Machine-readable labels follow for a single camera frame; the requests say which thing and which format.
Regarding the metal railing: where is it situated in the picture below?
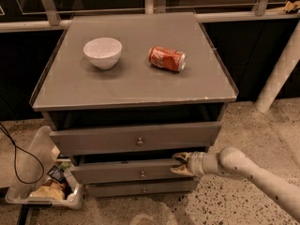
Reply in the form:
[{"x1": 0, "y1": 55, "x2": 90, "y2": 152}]
[{"x1": 0, "y1": 0, "x2": 299, "y2": 33}]

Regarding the white diagonal pole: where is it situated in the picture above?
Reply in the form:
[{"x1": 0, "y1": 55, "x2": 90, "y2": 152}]
[{"x1": 254, "y1": 22, "x2": 300, "y2": 113}]

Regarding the grey top drawer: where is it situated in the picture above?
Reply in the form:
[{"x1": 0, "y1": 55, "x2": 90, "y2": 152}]
[{"x1": 50, "y1": 122, "x2": 221, "y2": 156}]

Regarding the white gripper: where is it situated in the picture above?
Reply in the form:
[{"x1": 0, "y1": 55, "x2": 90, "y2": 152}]
[{"x1": 171, "y1": 152, "x2": 205, "y2": 176}]

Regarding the crumpled brown paper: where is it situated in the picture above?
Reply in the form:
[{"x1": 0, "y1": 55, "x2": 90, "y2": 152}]
[{"x1": 284, "y1": 1, "x2": 300, "y2": 13}]

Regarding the grey drawer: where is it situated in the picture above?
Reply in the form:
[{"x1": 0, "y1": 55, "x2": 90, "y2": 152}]
[
  {"x1": 71, "y1": 158, "x2": 180, "y2": 184},
  {"x1": 86, "y1": 178, "x2": 198, "y2": 198},
  {"x1": 50, "y1": 122, "x2": 221, "y2": 156}
]

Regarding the black cable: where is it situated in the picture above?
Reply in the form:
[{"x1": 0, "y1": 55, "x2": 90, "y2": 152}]
[{"x1": 0, "y1": 122, "x2": 45, "y2": 185}]

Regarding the dark snack packet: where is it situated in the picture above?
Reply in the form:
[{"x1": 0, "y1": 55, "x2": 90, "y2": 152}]
[{"x1": 47, "y1": 165, "x2": 65, "y2": 183}]

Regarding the grey drawer cabinet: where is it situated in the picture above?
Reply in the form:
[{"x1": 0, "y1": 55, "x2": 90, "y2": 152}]
[{"x1": 29, "y1": 12, "x2": 240, "y2": 199}]

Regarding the grey bottom drawer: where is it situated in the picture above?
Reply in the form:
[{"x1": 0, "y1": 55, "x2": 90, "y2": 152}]
[{"x1": 86, "y1": 178, "x2": 198, "y2": 198}]

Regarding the red soda can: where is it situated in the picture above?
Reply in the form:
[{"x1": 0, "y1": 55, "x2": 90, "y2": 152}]
[{"x1": 148, "y1": 46, "x2": 187, "y2": 72}]

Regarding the yellow chip bag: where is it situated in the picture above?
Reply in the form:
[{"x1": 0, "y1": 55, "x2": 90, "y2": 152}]
[{"x1": 30, "y1": 180, "x2": 65, "y2": 201}]

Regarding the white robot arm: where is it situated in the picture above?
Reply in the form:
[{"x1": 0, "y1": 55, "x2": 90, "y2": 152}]
[{"x1": 171, "y1": 146, "x2": 300, "y2": 222}]

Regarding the clear plastic bin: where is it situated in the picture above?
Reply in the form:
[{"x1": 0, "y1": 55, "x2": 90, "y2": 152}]
[{"x1": 6, "y1": 126, "x2": 83, "y2": 209}]

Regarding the white ceramic bowl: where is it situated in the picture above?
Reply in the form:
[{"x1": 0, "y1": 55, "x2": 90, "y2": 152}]
[{"x1": 83, "y1": 37, "x2": 123, "y2": 69}]

